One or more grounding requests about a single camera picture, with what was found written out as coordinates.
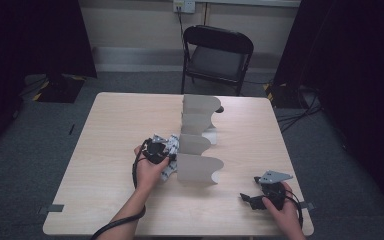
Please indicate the person's right hand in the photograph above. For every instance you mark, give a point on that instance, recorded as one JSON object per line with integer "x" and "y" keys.
{"x": 285, "y": 216}

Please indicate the grey wall trunking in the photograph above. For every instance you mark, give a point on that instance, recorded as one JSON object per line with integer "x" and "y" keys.
{"x": 246, "y": 2}

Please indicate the small black pen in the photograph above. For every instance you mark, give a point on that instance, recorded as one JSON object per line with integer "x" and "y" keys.
{"x": 71, "y": 129}

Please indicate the black stand base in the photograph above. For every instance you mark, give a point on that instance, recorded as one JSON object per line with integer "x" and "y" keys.
{"x": 283, "y": 96}
{"x": 60, "y": 90}

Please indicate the person's left hand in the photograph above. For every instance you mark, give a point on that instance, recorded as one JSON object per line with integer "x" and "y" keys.
{"x": 150, "y": 175}

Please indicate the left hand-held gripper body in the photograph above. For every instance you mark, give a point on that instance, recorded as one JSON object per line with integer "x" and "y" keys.
{"x": 155, "y": 150}

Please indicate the white wall socket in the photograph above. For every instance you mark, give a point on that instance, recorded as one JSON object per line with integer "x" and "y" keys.
{"x": 188, "y": 6}

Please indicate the grey tape strip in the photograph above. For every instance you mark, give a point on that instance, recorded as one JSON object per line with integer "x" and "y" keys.
{"x": 310, "y": 205}
{"x": 55, "y": 208}

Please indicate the beige expandable divider rack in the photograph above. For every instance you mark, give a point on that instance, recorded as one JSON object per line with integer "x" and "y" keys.
{"x": 195, "y": 168}

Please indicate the black curtain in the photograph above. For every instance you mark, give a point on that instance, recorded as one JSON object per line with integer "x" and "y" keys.
{"x": 363, "y": 66}
{"x": 30, "y": 33}

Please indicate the white cloth with dark stripes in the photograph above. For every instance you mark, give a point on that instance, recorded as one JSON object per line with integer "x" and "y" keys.
{"x": 172, "y": 145}

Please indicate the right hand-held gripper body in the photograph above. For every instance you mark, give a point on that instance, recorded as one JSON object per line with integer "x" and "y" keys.
{"x": 275, "y": 193}

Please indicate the black folding chair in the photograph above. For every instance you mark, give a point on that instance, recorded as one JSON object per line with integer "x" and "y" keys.
{"x": 218, "y": 61}

